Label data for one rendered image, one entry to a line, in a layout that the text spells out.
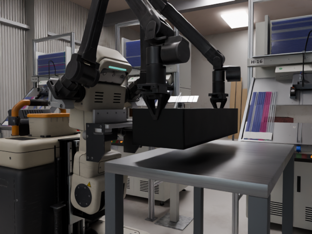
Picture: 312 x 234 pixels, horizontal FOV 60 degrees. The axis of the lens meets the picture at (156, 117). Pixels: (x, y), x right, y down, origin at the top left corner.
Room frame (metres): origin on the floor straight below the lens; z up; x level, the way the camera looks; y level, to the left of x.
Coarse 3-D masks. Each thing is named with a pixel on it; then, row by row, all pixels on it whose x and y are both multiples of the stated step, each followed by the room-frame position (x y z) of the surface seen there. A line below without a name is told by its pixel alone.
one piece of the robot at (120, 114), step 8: (96, 112) 1.14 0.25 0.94; (104, 112) 1.19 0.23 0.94; (112, 112) 1.23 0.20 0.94; (120, 112) 1.28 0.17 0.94; (96, 120) 1.14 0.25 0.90; (104, 120) 1.18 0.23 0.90; (112, 120) 1.23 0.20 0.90; (120, 120) 1.28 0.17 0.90; (88, 128) 1.12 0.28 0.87; (96, 128) 1.10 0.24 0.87; (104, 128) 1.09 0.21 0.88; (120, 128) 1.31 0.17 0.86; (128, 128) 1.26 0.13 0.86; (88, 136) 1.12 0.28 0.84; (96, 136) 1.10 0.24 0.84; (104, 136) 1.08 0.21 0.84; (112, 136) 1.25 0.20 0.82; (128, 136) 1.33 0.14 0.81; (88, 144) 1.12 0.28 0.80; (96, 144) 1.10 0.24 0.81; (104, 144) 1.08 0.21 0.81; (128, 144) 1.33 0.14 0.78; (88, 152) 1.12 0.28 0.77; (96, 152) 1.10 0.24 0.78; (104, 152) 1.08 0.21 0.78; (128, 152) 1.33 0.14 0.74; (88, 160) 1.12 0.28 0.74; (96, 160) 1.10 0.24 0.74
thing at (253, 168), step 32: (128, 160) 0.81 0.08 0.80; (160, 160) 0.81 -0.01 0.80; (192, 160) 0.81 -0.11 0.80; (224, 160) 0.81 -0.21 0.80; (256, 160) 0.81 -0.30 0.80; (288, 160) 0.93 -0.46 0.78; (256, 192) 0.57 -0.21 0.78; (288, 192) 1.13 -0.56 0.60; (256, 224) 0.57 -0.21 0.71; (288, 224) 1.13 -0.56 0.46
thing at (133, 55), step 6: (126, 42) 2.93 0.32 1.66; (132, 42) 2.89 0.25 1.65; (138, 42) 2.85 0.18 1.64; (126, 48) 2.93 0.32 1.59; (132, 48) 2.89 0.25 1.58; (138, 48) 2.85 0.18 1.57; (126, 54) 2.93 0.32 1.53; (132, 54) 2.89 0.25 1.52; (138, 54) 2.85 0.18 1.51; (132, 60) 2.89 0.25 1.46; (138, 60) 2.85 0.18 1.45; (132, 66) 2.89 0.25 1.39
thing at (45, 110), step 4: (8, 112) 1.42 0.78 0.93; (20, 112) 1.46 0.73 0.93; (24, 112) 1.48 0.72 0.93; (28, 112) 1.50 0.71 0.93; (32, 112) 1.52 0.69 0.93; (36, 112) 1.54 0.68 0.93; (40, 112) 1.56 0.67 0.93; (44, 112) 1.59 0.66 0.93; (48, 112) 1.61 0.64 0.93; (20, 116) 1.45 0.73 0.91; (24, 116) 1.47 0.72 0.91; (8, 120) 1.34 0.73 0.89; (12, 120) 1.34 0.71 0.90; (16, 120) 1.34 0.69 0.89; (20, 120) 1.41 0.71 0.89; (24, 120) 1.43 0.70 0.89; (28, 120) 1.45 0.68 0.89; (8, 124) 1.34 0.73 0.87; (12, 124) 1.34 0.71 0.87; (16, 124) 1.34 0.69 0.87; (20, 124) 1.40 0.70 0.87; (24, 124) 1.43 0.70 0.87; (28, 124) 1.45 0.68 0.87; (20, 128) 1.42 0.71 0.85; (24, 128) 1.44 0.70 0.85; (28, 128) 1.46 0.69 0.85; (20, 132) 1.41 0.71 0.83; (24, 132) 1.43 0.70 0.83; (28, 132) 1.44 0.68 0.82
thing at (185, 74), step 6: (180, 66) 2.85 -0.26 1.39; (186, 66) 2.99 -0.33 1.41; (180, 72) 2.85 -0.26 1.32; (186, 72) 2.99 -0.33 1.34; (126, 78) 3.16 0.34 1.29; (180, 78) 2.85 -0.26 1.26; (186, 78) 2.99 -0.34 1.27; (126, 84) 3.16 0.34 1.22; (180, 84) 2.85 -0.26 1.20; (186, 84) 2.99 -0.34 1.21; (180, 90) 2.85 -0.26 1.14; (186, 90) 2.99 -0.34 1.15; (126, 108) 3.18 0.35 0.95
